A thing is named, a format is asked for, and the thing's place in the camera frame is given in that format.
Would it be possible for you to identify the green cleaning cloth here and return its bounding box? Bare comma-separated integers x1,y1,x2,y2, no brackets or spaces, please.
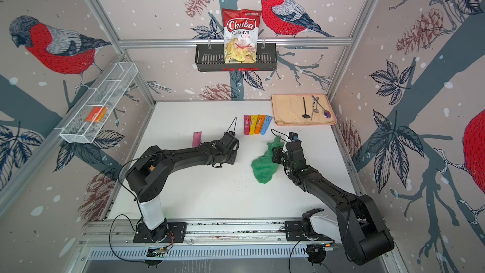
251,136,284,184

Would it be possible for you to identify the magenta toothpaste tube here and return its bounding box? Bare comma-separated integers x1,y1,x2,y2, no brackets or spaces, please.
192,131,202,147

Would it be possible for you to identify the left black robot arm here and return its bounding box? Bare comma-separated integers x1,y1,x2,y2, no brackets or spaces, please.
126,131,239,242

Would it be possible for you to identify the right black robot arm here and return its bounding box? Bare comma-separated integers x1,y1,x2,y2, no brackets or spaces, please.
272,140,395,265

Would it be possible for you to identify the red pink toothpaste tube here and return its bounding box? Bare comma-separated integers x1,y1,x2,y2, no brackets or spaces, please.
243,115,251,135

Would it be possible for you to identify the yellow toothpaste tube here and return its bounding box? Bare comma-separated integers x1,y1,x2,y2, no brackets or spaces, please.
249,115,258,135

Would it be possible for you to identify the blue toothpaste tube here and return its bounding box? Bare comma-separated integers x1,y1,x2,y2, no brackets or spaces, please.
260,115,273,135

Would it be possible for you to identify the orange toothpaste tube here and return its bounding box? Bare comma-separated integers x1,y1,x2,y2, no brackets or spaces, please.
254,115,266,135

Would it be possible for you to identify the black spoon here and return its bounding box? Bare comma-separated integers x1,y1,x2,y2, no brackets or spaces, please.
302,97,311,119

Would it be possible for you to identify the pink tray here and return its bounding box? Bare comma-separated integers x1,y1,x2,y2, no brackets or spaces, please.
270,93,338,126

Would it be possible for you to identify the iridescent purple spoon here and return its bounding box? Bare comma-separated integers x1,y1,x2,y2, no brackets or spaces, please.
312,96,332,119

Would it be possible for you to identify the Chuba cassava chips bag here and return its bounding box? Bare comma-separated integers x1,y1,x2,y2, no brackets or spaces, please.
222,9,261,64

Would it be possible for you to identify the orange packet in shelf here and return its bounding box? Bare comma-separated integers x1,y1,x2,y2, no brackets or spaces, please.
85,106,107,123

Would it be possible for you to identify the patterned handle utensil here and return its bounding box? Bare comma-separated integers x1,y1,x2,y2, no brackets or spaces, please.
311,99,319,120

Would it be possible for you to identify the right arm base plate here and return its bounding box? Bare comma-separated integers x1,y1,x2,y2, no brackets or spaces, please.
282,221,333,242

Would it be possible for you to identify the black wire wall basket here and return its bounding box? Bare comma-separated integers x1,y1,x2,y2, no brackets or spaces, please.
195,44,277,72

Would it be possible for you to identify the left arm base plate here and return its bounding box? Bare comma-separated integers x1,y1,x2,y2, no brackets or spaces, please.
133,221,188,244

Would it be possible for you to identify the white wire wall shelf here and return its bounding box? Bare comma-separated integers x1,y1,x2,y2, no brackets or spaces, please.
56,62,138,144

